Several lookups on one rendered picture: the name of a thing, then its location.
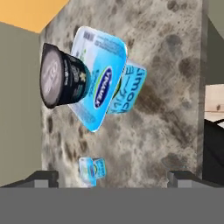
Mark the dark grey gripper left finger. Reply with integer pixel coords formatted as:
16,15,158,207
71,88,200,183
3,170,60,189

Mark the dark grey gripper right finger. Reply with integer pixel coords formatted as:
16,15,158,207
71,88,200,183
167,170,223,189

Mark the black yogurt cup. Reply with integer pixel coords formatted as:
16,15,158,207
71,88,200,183
39,42,92,109

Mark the large blue yogurt container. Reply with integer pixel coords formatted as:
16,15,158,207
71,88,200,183
67,25,148,133

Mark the black appliance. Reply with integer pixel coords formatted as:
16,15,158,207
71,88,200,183
202,118,224,186

